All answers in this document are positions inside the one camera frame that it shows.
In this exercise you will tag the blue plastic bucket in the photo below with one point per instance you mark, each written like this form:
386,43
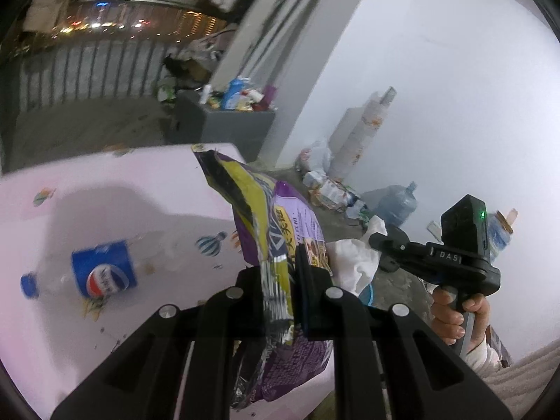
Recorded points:
368,295

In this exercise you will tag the blue and white bottle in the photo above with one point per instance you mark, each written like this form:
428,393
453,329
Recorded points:
234,92

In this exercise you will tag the person's right hand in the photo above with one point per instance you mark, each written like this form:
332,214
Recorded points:
450,319

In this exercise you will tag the rolled white posters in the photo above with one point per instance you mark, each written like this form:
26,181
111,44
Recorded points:
367,135

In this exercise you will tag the white plastic bag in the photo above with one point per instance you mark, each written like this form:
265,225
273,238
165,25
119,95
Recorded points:
317,157

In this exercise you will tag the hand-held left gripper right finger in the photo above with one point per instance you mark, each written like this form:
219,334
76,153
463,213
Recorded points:
310,293

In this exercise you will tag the pile of litter bags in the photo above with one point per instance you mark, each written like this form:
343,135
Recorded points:
337,194

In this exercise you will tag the white blanket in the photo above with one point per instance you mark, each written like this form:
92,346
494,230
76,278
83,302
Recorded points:
520,385

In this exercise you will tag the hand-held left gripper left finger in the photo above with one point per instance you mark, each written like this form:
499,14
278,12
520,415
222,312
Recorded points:
249,297

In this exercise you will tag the purple bottle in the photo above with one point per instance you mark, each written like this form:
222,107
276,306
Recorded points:
269,95

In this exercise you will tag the blue label plastic bottle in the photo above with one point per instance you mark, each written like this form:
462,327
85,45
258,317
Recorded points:
100,271

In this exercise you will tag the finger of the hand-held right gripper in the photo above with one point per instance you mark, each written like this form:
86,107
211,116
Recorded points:
391,245

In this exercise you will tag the balcony railing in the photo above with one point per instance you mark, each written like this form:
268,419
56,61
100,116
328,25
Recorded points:
87,70

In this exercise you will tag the person's right forearm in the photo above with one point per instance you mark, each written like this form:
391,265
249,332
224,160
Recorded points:
483,354

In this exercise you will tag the purple snack bag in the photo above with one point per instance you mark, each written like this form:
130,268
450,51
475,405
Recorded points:
288,223

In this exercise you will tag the grey trash bin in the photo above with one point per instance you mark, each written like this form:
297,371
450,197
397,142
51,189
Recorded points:
223,127

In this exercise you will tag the blue water jug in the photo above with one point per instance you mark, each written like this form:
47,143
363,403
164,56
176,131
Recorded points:
398,203

